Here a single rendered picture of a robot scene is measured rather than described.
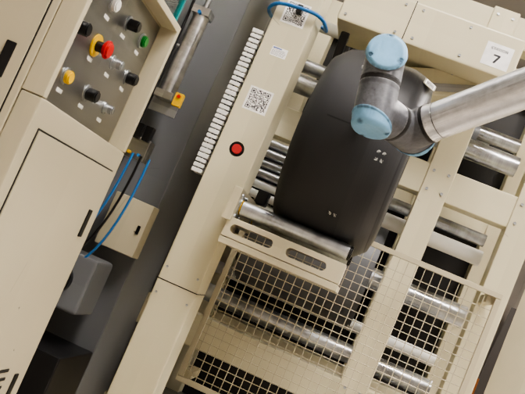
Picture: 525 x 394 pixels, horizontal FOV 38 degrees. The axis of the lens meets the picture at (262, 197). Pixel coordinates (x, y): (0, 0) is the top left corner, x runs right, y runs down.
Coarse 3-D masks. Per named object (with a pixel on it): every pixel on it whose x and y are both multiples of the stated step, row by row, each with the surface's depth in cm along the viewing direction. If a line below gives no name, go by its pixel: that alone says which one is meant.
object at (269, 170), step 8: (272, 144) 266; (280, 144) 266; (272, 152) 265; (280, 152) 278; (264, 160) 266; (272, 160) 278; (280, 160) 264; (264, 168) 278; (272, 168) 265; (280, 168) 265; (256, 176) 278; (264, 176) 264; (272, 176) 263; (256, 184) 265; (264, 184) 264; (272, 184) 277; (256, 192) 263; (272, 192) 264; (272, 200) 262; (264, 208) 263; (272, 208) 264
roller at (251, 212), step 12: (252, 204) 216; (252, 216) 214; (264, 216) 214; (276, 216) 214; (276, 228) 214; (288, 228) 213; (300, 228) 212; (300, 240) 213; (312, 240) 211; (324, 240) 211; (336, 240) 211; (336, 252) 210; (348, 252) 210
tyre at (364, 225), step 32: (352, 64) 210; (320, 96) 205; (352, 96) 203; (416, 96) 207; (320, 128) 202; (288, 160) 208; (320, 160) 202; (352, 160) 200; (288, 192) 209; (320, 192) 205; (352, 192) 202; (384, 192) 203; (320, 224) 211; (352, 224) 207; (352, 256) 226
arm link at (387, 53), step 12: (384, 36) 166; (396, 36) 166; (372, 48) 165; (384, 48) 165; (396, 48) 165; (372, 60) 164; (384, 60) 164; (396, 60) 164; (384, 72) 164; (396, 72) 165
